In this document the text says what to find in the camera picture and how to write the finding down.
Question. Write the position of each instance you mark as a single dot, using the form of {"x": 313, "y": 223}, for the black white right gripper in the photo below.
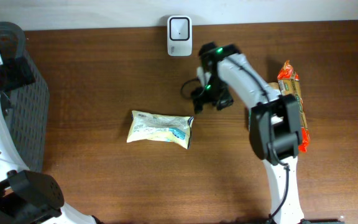
{"x": 223, "y": 102}

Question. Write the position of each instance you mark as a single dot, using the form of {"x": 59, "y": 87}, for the white snack bag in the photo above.
{"x": 158, "y": 127}

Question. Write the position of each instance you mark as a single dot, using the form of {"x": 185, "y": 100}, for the orange spaghetti packet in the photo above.
{"x": 288, "y": 82}

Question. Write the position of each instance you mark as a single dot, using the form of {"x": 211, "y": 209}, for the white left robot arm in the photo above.
{"x": 26, "y": 194}

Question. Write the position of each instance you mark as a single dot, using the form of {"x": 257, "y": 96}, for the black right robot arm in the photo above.
{"x": 274, "y": 121}

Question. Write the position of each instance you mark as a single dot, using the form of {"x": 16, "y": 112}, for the white barcode scanner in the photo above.
{"x": 179, "y": 36}

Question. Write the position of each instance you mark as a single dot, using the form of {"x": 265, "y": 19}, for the dark grey plastic basket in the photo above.
{"x": 25, "y": 111}

